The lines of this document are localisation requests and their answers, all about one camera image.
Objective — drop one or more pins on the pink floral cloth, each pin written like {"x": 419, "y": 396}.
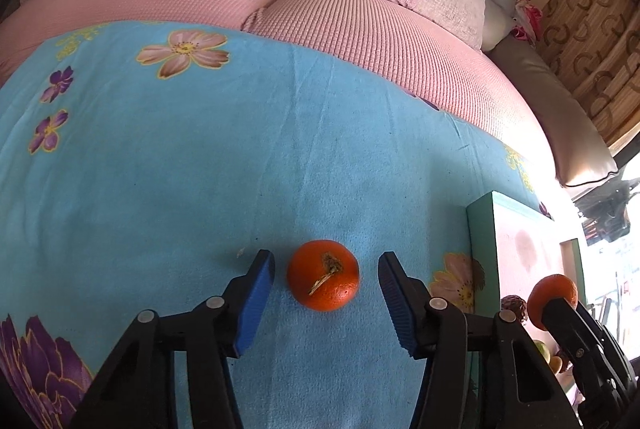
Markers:
{"x": 527, "y": 22}

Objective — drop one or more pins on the blue floral tablecloth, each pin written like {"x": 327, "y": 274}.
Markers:
{"x": 122, "y": 191}

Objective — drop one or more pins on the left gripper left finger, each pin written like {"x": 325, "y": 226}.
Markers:
{"x": 135, "y": 387}

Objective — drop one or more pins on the red date top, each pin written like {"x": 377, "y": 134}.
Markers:
{"x": 517, "y": 305}

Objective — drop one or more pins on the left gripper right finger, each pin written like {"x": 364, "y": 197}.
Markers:
{"x": 515, "y": 387}

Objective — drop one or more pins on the teal white tray box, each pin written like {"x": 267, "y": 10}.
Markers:
{"x": 517, "y": 246}

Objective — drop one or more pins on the brown longan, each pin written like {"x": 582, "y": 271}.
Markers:
{"x": 558, "y": 364}

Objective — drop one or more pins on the green jujube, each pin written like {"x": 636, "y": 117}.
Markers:
{"x": 543, "y": 350}

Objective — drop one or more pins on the pink sofa seat cover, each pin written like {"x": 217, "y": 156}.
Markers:
{"x": 399, "y": 45}

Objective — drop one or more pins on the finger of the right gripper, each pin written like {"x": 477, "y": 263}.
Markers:
{"x": 611, "y": 393}
{"x": 610, "y": 346}

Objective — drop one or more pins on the brown patterned curtain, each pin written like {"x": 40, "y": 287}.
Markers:
{"x": 592, "y": 46}

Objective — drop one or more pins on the mandarin orange with stem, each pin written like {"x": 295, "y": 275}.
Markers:
{"x": 323, "y": 275}

